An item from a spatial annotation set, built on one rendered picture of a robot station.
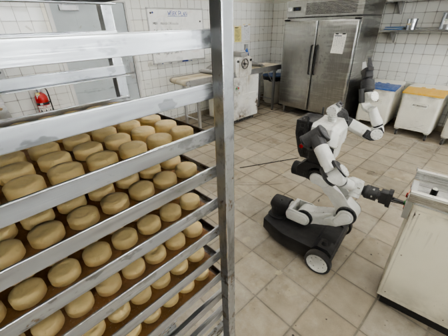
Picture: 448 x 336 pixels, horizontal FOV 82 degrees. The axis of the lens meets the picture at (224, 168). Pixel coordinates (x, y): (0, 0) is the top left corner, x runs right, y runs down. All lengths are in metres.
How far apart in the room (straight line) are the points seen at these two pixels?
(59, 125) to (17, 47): 0.09
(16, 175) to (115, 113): 0.18
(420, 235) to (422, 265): 0.20
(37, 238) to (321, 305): 1.87
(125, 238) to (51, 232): 0.14
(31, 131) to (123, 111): 0.12
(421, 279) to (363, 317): 0.45
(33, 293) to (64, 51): 0.38
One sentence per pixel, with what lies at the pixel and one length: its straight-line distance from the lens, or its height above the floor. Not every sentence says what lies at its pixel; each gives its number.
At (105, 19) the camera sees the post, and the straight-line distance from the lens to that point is 0.87.
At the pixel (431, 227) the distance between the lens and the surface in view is 1.78.
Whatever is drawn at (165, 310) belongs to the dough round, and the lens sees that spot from 0.80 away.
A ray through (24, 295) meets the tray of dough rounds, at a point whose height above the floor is 1.33.
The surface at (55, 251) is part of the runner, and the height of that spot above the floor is 1.42.
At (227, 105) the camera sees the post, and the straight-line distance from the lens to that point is 0.51.
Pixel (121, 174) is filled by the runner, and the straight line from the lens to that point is 0.45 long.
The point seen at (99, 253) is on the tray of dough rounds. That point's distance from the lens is 0.56.
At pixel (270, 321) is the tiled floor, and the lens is 1.98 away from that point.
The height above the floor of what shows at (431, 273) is 0.44.
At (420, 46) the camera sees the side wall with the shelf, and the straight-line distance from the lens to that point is 5.67.
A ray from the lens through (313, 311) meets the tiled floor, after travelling 2.07.
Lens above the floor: 1.70
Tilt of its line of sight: 29 degrees down
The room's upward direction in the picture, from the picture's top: 2 degrees counter-clockwise
